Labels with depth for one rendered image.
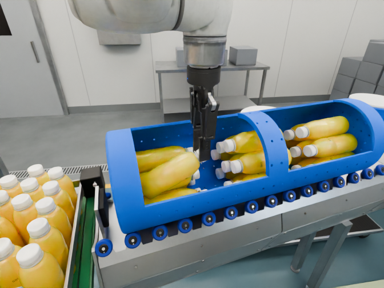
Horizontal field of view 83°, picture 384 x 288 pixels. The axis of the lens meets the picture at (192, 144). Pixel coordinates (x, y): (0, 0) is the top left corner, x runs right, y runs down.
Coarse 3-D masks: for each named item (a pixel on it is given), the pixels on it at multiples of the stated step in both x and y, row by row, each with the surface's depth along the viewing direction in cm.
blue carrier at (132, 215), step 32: (160, 128) 68; (192, 128) 75; (224, 128) 81; (256, 128) 62; (288, 128) 93; (352, 128) 82; (128, 160) 50; (288, 160) 61; (352, 160) 70; (128, 192) 49; (224, 192) 57; (256, 192) 62; (128, 224) 52; (160, 224) 58
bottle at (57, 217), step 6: (54, 210) 56; (60, 210) 57; (42, 216) 54; (48, 216) 54; (54, 216) 55; (60, 216) 56; (66, 216) 59; (48, 222) 54; (54, 222) 55; (60, 222) 56; (66, 222) 58; (60, 228) 56; (66, 228) 58; (72, 228) 62; (66, 234) 59; (66, 240) 59
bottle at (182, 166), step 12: (180, 156) 58; (192, 156) 57; (156, 168) 58; (168, 168) 56; (180, 168) 56; (192, 168) 57; (144, 180) 56; (156, 180) 56; (168, 180) 56; (180, 180) 57; (144, 192) 56; (156, 192) 56
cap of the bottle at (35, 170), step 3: (33, 165) 68; (36, 165) 68; (39, 165) 68; (30, 168) 67; (33, 168) 67; (36, 168) 67; (39, 168) 67; (42, 168) 68; (30, 171) 66; (33, 171) 66; (36, 171) 66; (39, 171) 67; (42, 171) 68; (30, 174) 66; (33, 174) 66; (36, 174) 66
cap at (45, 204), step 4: (40, 200) 55; (44, 200) 55; (48, 200) 55; (52, 200) 55; (36, 204) 54; (40, 204) 54; (44, 204) 54; (48, 204) 54; (52, 204) 55; (36, 208) 53; (40, 208) 53; (44, 208) 53; (48, 208) 54; (52, 208) 55; (40, 212) 54; (44, 212) 54
